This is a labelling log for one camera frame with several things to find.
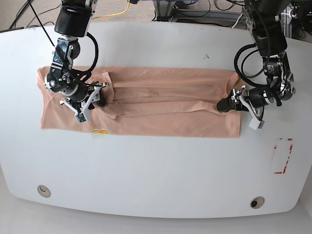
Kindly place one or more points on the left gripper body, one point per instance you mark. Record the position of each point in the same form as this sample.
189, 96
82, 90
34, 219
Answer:
259, 97

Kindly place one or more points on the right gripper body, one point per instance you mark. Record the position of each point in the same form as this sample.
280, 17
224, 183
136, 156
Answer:
68, 87

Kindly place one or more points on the peach t-shirt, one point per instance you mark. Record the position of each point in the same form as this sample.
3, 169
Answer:
151, 101

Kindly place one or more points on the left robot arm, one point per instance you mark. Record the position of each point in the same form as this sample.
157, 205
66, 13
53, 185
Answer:
273, 81

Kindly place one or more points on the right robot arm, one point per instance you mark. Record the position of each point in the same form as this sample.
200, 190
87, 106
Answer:
72, 23

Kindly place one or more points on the red tape rectangle marking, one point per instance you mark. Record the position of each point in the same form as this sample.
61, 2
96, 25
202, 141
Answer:
281, 155

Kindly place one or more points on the right table grommet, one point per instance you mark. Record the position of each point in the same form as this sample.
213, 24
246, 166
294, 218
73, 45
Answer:
257, 202

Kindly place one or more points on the table grommet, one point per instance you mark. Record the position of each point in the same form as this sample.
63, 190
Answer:
43, 191
257, 202

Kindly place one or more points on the left table grommet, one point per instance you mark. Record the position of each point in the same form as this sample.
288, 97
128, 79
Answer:
43, 191

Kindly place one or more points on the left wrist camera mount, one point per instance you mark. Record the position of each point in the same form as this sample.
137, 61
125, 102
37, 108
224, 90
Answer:
253, 112

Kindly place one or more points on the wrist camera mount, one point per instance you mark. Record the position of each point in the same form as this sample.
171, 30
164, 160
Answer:
81, 109
253, 112

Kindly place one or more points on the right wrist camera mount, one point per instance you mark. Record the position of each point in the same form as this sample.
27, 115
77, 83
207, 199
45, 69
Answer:
81, 109

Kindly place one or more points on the aluminium frame stand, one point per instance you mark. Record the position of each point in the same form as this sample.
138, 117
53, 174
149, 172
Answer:
165, 10

